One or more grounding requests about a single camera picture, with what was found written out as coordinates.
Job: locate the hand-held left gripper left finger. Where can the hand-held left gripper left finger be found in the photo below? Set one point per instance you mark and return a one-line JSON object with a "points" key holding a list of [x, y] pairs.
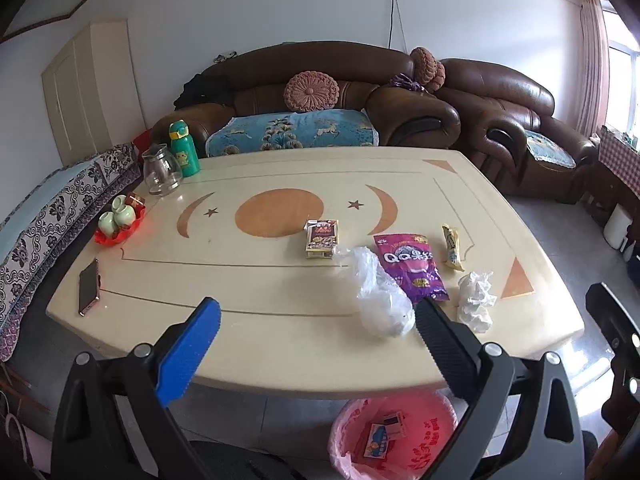
{"points": [[187, 350]]}

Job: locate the window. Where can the window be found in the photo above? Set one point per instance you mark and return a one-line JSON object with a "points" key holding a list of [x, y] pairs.
{"points": [[622, 75]]}

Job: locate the brown leather armchair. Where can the brown leather armchair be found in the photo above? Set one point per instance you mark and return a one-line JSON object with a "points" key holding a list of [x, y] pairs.
{"points": [[500, 90]]}

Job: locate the purple tassel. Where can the purple tassel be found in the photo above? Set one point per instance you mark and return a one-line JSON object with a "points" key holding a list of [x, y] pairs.
{"points": [[406, 82]]}

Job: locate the blue deer print seat cover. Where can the blue deer print seat cover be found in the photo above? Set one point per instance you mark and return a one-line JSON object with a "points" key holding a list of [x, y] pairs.
{"points": [[300, 130]]}

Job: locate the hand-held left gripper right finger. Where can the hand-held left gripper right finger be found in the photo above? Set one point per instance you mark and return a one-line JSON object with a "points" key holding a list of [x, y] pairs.
{"points": [[440, 340]]}

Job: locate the pink round crochet cushion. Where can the pink round crochet cushion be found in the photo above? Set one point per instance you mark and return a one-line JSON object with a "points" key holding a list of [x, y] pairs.
{"points": [[311, 91], [427, 67]]}

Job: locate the red tray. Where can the red tray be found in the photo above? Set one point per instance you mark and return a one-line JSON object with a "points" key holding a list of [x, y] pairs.
{"points": [[107, 239]]}

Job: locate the smartphone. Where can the smartphone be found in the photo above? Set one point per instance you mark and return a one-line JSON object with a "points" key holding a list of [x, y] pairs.
{"points": [[89, 287]]}

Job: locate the black clothing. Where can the black clothing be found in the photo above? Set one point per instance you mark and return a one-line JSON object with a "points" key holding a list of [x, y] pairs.
{"points": [[202, 90]]}

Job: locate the yellow snack wrapper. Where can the yellow snack wrapper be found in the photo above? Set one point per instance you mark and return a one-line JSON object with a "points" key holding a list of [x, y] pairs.
{"points": [[452, 247]]}

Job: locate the pink lined trash bin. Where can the pink lined trash bin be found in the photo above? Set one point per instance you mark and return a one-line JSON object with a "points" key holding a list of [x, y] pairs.
{"points": [[425, 440]]}

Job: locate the brown leather sofa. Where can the brown leather sofa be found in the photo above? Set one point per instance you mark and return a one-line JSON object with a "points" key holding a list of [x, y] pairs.
{"points": [[320, 60]]}

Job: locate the glass pitcher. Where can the glass pitcher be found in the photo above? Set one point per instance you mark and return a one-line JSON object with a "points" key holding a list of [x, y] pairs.
{"points": [[161, 172]]}

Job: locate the purple snack bag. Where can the purple snack bag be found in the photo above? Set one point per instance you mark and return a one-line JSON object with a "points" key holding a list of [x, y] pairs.
{"points": [[410, 260]]}

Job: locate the pink curtain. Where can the pink curtain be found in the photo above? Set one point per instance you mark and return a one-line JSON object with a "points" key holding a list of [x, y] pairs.
{"points": [[594, 50]]}

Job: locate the small printed card box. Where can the small printed card box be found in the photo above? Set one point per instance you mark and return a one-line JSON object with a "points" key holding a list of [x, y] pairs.
{"points": [[321, 239]]}

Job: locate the green teacup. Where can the green teacup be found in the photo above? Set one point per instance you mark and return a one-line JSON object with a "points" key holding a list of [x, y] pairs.
{"points": [[124, 212], [109, 224]]}

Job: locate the black and white floral cloth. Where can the black and white floral cloth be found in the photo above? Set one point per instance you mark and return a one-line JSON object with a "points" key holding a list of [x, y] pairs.
{"points": [[45, 230]]}

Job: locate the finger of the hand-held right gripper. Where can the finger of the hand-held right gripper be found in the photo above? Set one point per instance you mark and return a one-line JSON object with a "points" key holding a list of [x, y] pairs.
{"points": [[610, 310]]}

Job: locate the white container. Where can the white container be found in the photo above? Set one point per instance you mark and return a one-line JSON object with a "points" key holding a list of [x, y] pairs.
{"points": [[616, 227]]}

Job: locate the small blue seat cover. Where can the small blue seat cover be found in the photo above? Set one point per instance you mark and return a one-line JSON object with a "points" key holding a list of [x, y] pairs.
{"points": [[547, 150]]}

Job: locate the white tissue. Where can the white tissue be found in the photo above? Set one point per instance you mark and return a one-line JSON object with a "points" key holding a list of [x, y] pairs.
{"points": [[475, 300]]}

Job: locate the red checkered tablecloth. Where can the red checkered tablecloth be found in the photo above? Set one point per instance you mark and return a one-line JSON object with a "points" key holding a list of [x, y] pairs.
{"points": [[620, 155]]}

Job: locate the green water bottle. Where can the green water bottle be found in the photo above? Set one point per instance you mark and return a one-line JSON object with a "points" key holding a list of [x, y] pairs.
{"points": [[184, 155]]}

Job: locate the small flat packet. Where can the small flat packet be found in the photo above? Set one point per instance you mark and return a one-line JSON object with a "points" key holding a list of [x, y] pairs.
{"points": [[396, 422]]}

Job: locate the blue and orange flat box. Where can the blue and orange flat box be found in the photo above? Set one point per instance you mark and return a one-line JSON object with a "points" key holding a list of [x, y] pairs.
{"points": [[377, 442]]}

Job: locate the small red box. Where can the small red box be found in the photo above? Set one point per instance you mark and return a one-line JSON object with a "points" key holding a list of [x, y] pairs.
{"points": [[135, 200]]}

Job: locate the clear plastic bag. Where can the clear plastic bag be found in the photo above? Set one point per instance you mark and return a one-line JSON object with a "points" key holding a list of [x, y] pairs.
{"points": [[382, 300]]}

